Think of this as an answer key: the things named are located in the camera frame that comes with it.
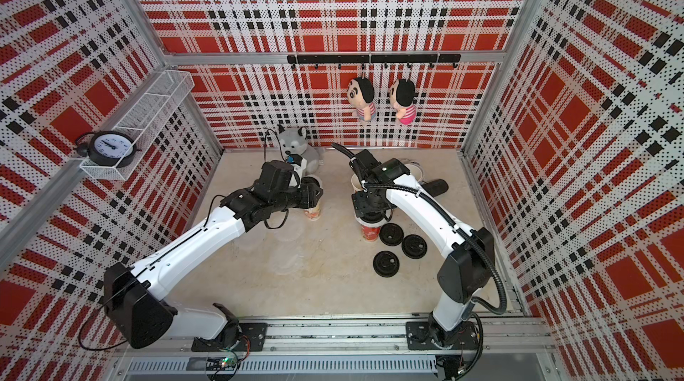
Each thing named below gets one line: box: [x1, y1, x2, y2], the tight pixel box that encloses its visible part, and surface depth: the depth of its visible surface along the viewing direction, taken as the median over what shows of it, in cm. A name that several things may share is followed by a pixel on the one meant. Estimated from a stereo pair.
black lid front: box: [372, 250, 400, 278], surface depth 88 cm
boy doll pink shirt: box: [389, 78, 418, 125], surface depth 97 cm
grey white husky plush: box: [276, 123, 326, 177], surface depth 101 cm
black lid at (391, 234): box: [379, 222, 405, 247], surface depth 95 cm
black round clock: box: [74, 129, 143, 169], surface depth 64 cm
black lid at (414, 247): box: [400, 234, 428, 260], surface depth 92 cm
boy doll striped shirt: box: [347, 76, 377, 122], surface depth 95 cm
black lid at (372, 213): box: [355, 204, 391, 224], surface depth 72 cm
